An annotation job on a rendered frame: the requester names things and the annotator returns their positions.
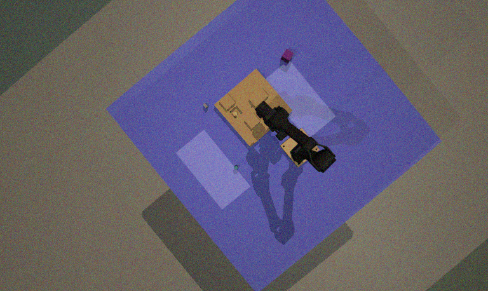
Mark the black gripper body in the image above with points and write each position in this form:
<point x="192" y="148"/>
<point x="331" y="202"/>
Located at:
<point x="280" y="135"/>

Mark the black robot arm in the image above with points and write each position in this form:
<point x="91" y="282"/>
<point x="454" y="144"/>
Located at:
<point x="277" y="118"/>

